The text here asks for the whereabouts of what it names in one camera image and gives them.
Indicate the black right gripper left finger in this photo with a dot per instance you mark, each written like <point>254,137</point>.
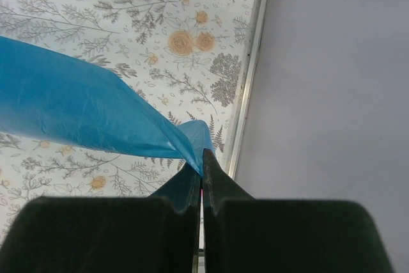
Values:
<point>158,233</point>

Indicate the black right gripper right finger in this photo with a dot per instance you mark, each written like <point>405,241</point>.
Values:
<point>245,234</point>

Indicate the blue plastic trash bag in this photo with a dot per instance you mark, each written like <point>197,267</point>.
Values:
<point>48,95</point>

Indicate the aluminium rail frame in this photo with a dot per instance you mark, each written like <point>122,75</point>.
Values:
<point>244,86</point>

